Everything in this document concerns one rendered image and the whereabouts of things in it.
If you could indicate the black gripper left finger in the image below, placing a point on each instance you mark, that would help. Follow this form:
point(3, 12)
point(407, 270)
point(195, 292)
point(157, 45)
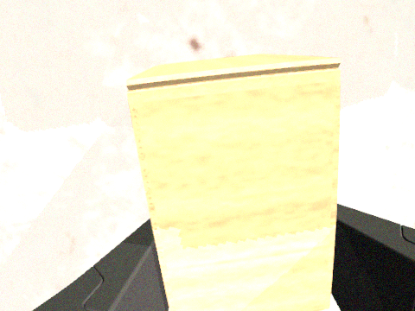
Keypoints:
point(128, 278)

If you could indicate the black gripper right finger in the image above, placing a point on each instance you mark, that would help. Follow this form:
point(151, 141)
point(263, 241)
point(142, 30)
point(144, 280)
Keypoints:
point(374, 267)

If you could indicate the light wooden triangular block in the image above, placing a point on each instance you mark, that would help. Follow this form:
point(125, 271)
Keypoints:
point(241, 179)

